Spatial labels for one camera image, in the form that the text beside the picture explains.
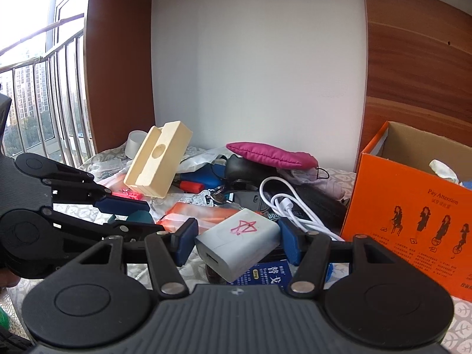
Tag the cream foam packing block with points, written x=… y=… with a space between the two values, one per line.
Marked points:
x=158 y=162

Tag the black zip pouch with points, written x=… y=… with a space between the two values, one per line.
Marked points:
x=320 y=204

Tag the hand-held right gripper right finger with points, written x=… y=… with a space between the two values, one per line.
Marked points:
x=289 y=243

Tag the pink plastic clip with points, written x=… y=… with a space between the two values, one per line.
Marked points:
x=129 y=195

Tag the orange cardboard box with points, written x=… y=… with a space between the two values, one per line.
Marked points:
x=387 y=206

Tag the bunch of keys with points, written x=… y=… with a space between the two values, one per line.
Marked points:
x=221 y=197

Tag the silver ornate key tag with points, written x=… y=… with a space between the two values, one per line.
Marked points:
x=202 y=198

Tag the pink fabric pouch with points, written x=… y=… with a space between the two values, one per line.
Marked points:
x=273 y=155

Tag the striped grain wooden panel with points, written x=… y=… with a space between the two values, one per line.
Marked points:
x=416 y=81

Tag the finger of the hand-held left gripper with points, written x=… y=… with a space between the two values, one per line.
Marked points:
x=92 y=228
x=125 y=206

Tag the metal window railing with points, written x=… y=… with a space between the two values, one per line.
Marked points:
x=62 y=92

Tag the black mesh object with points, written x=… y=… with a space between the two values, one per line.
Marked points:
x=4 y=118

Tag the dark teal object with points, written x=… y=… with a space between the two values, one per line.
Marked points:
x=140 y=217

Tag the plain brown wooden panel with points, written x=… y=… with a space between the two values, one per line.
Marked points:
x=121 y=62

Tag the white plastic cup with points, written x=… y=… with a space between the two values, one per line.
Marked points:
x=134 y=145

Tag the clear bag with paper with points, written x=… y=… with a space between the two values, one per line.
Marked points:
x=199 y=160

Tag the white rubber glove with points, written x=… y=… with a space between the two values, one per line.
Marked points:
x=442 y=169

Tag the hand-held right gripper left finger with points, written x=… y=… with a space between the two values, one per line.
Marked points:
x=184 y=243

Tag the pale pink cloth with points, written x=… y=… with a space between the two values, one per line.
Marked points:
x=324 y=188

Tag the black phone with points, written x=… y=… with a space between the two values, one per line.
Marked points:
x=247 y=201

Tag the white power adapter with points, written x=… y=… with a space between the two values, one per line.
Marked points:
x=239 y=243

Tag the red plastic tool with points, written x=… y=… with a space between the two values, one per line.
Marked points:
x=191 y=186

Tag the blue hard case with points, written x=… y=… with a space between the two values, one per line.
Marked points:
x=210 y=177

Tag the long orange packet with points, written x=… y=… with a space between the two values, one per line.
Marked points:
x=206 y=215

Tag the blue printed box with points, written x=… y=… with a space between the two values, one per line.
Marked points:
x=269 y=274

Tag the black computer mouse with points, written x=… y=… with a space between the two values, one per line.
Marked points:
x=243 y=169

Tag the clear packet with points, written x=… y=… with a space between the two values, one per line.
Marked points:
x=107 y=169

